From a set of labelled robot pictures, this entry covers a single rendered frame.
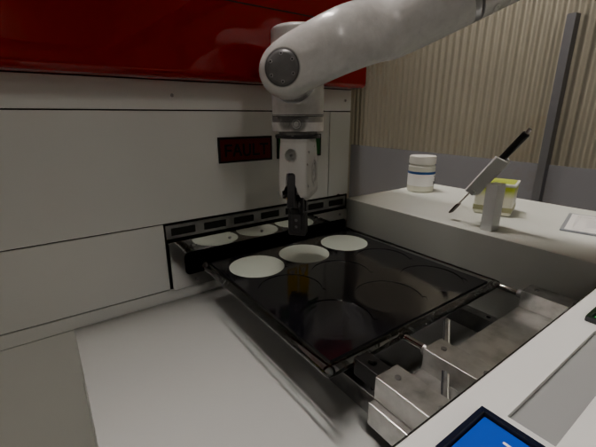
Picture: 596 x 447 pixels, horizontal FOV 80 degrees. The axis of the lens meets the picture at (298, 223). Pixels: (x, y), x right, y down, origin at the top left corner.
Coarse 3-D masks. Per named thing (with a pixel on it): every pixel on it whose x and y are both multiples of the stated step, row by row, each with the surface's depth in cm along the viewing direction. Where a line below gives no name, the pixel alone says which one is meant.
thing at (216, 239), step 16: (336, 208) 88; (256, 224) 75; (272, 224) 77; (176, 240) 66; (192, 240) 67; (208, 240) 69; (224, 240) 71; (240, 240) 73; (176, 256) 66; (176, 272) 67; (192, 272) 69; (176, 288) 67
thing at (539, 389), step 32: (576, 320) 37; (544, 352) 32; (576, 352) 33; (480, 384) 28; (512, 384) 28; (544, 384) 29; (576, 384) 29; (448, 416) 25; (512, 416) 26; (544, 416) 26; (576, 416) 26
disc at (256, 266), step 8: (248, 256) 69; (256, 256) 69; (264, 256) 69; (232, 264) 66; (240, 264) 66; (248, 264) 66; (256, 264) 66; (264, 264) 66; (272, 264) 66; (280, 264) 66; (232, 272) 62; (240, 272) 62; (248, 272) 62; (256, 272) 62; (264, 272) 62; (272, 272) 62
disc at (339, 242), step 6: (324, 240) 78; (330, 240) 78; (336, 240) 78; (342, 240) 78; (348, 240) 78; (354, 240) 78; (360, 240) 78; (330, 246) 75; (336, 246) 75; (342, 246) 75; (348, 246) 75; (354, 246) 75; (360, 246) 75
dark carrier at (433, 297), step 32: (352, 256) 69; (384, 256) 70; (416, 256) 69; (256, 288) 57; (288, 288) 57; (320, 288) 57; (352, 288) 57; (384, 288) 57; (416, 288) 57; (448, 288) 57; (288, 320) 48; (320, 320) 48; (352, 320) 48; (384, 320) 48; (320, 352) 41
